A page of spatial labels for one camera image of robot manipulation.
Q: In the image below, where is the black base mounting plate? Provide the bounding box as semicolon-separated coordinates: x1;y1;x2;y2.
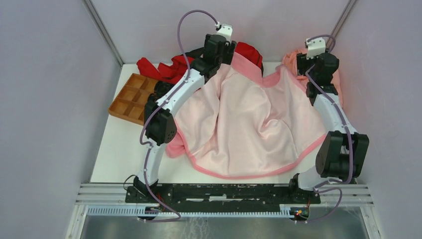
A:
125;183;321;214

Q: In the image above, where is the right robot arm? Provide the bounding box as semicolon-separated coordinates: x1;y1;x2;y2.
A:
287;52;369;203

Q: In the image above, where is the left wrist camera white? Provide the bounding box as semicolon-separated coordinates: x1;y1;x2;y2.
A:
215;22;233;42

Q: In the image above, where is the wooden compartment tray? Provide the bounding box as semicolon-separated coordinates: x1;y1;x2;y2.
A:
108;73;158;125

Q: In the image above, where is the aluminium rail frame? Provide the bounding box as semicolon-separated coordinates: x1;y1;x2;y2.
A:
65;183;381;239

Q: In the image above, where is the peach orange garment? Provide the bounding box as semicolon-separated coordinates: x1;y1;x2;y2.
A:
282;48;343;107

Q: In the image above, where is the pink jacket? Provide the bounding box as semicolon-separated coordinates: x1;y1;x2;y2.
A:
166;53;326;179

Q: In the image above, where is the red and black jacket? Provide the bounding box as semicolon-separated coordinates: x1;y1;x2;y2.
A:
136;42;264;85

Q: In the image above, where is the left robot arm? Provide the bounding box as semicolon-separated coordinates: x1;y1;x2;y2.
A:
133;33;236;203

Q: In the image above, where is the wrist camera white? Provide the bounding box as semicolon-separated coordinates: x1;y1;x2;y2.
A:
305;37;326;60
215;22;233;42

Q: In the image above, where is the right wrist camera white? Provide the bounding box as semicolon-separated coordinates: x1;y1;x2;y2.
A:
305;37;326;60

